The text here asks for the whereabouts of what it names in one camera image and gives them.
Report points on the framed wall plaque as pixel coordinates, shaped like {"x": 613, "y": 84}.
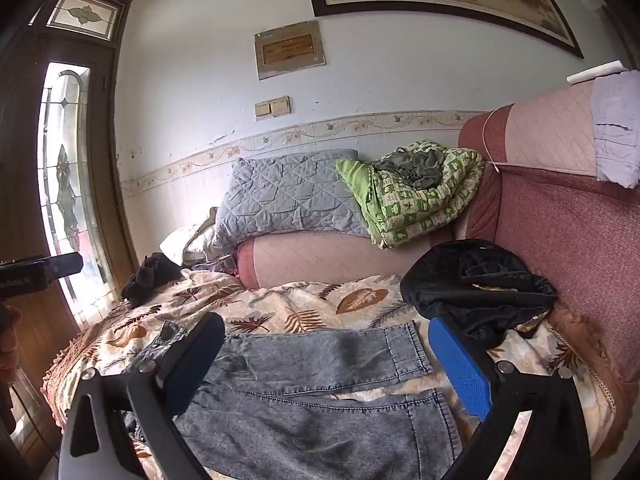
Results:
{"x": 289, "y": 49}

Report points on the black garment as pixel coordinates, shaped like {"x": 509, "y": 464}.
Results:
{"x": 480, "y": 280}

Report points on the grey quilted pillow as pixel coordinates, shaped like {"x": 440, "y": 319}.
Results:
{"x": 290, "y": 195}

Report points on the white plastic bar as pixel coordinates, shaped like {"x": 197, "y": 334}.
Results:
{"x": 595, "y": 72}

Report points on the pink sofa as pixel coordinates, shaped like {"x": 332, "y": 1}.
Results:
{"x": 550, "y": 220}

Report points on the green printed blanket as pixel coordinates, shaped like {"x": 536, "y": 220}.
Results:
{"x": 400, "y": 205}

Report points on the brown frilled bed cover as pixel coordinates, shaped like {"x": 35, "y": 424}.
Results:
{"x": 65, "y": 365}

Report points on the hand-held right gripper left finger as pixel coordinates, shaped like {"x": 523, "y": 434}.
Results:
{"x": 192, "y": 360}

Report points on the dark grey-green cloth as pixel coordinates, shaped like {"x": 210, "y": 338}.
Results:
{"x": 415, "y": 167}

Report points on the wooden door with stained glass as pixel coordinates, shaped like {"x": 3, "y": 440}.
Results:
{"x": 107, "y": 135}

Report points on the leaf-printed blanket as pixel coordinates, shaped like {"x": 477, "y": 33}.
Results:
{"x": 300, "y": 305}

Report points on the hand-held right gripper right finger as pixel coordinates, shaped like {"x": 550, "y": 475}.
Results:
{"x": 460, "y": 370}

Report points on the cream pillow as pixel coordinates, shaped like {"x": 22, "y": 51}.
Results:
{"x": 190, "y": 240}

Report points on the light purple cloth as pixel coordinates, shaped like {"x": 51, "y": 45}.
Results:
{"x": 617, "y": 130}

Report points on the person's left hand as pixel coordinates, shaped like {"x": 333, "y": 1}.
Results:
{"x": 7, "y": 325}

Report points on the beige light switches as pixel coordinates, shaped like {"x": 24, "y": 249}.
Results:
{"x": 272, "y": 106}

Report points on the grey denim pants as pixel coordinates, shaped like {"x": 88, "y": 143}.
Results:
{"x": 310, "y": 400}

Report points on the small black cloth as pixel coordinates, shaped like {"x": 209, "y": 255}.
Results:
{"x": 150, "y": 275}

